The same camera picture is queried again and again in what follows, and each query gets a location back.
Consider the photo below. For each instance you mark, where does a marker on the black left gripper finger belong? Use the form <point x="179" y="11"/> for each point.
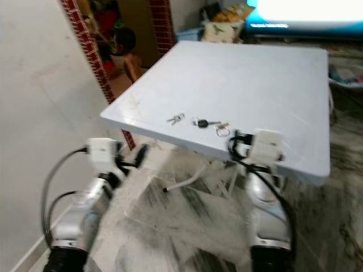
<point x="141" y="154"/>

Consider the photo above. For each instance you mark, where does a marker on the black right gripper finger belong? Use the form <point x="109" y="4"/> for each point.
<point x="232" y="145"/>

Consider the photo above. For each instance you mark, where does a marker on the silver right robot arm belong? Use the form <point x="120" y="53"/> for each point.
<point x="269" y="212"/>

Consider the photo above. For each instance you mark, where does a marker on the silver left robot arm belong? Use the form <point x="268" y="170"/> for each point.
<point x="82" y="221"/>

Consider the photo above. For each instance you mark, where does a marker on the small silver key pair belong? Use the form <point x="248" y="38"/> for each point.
<point x="176" y="119"/>

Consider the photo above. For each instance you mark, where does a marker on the white folding table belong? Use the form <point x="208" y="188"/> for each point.
<point x="238" y="85"/>

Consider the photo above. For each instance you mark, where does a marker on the child with dark hair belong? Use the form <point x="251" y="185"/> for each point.
<point x="129" y="54"/>

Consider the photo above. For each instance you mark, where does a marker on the cream patterned pillow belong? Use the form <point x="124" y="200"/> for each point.
<point x="221" y="31"/>

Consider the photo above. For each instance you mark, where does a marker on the blue plastic bin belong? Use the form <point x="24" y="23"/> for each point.
<point x="188" y="34"/>

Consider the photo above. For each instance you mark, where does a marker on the white baseboard strip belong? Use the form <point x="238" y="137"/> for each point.
<point x="34" y="249"/>

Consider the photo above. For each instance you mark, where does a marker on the bright television screen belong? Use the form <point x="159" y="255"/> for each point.
<point x="306" y="11"/>

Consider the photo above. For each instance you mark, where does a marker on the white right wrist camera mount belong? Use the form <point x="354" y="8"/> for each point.
<point x="267" y="145"/>

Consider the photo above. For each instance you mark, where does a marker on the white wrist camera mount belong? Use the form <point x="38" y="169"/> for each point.
<point x="267" y="145"/>
<point x="103" y="154"/>

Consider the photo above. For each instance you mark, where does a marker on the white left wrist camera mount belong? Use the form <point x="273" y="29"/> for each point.
<point x="103" y="154"/>

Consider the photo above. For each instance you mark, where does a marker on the red brick wall edge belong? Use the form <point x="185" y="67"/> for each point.
<point x="93" y="62"/>

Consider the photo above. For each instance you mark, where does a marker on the red brick door post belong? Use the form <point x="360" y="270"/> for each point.
<point x="161" y="22"/>

